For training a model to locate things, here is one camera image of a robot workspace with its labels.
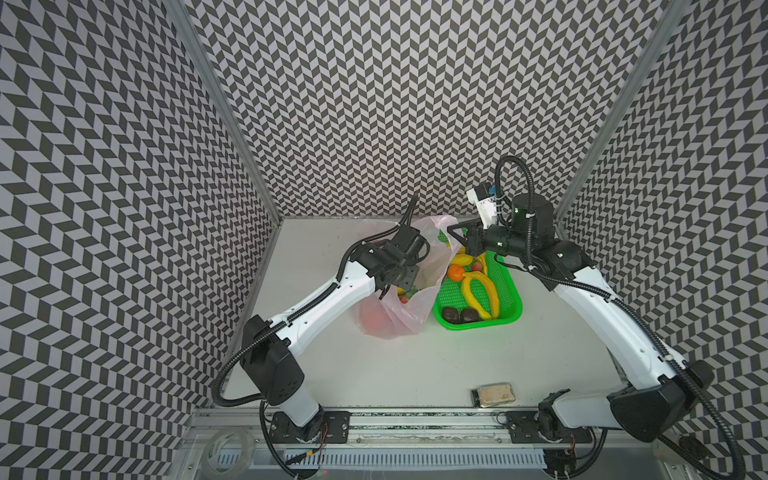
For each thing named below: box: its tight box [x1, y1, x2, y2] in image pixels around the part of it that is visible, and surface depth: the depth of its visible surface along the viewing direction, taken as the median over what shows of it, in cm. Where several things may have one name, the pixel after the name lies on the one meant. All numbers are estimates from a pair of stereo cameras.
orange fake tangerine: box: [448, 264, 465, 282], surface depth 100 cm
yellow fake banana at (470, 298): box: [461, 271, 500, 319], surface depth 97 cm
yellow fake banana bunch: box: [451, 251, 487, 277], surface depth 101 cm
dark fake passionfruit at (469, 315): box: [460, 308, 481, 323], surface depth 90 cm
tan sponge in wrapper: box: [471, 382, 516, 408], surface depth 77 cm
